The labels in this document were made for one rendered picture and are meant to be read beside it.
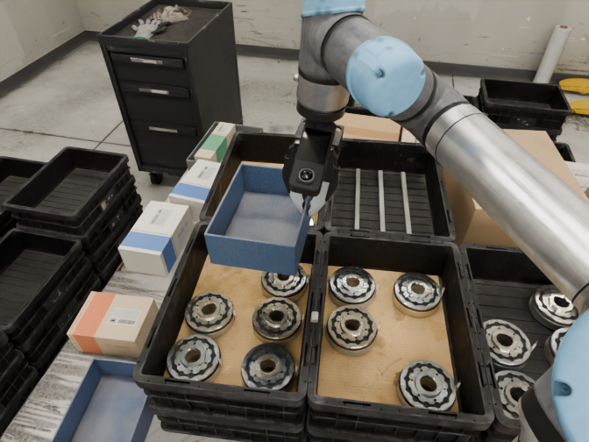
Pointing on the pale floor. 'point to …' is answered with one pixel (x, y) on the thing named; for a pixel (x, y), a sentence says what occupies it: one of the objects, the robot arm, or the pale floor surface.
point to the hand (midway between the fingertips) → (306, 211)
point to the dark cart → (173, 81)
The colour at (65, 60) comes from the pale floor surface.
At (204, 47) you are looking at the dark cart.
